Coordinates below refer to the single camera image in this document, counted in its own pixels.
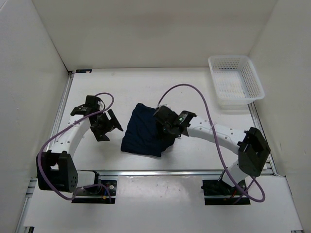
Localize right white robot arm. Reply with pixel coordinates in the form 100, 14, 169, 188
154, 106, 271, 194

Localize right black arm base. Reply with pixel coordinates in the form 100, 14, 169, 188
201, 180, 251, 206

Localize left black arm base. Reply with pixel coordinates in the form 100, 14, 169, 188
71, 179, 118, 204

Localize aluminium front rail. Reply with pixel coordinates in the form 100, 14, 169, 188
77, 169, 276, 177

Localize white perforated plastic basket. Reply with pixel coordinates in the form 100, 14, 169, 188
208, 55, 265, 110

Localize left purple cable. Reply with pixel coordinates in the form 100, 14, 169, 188
36, 92, 115, 203

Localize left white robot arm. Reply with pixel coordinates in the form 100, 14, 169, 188
36, 94, 122, 194

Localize navy blue shorts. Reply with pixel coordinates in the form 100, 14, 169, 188
121, 103, 180, 157

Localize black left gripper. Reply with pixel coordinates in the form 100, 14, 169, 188
91, 109, 122, 141

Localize aluminium left side rail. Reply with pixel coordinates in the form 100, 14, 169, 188
15, 71, 75, 233

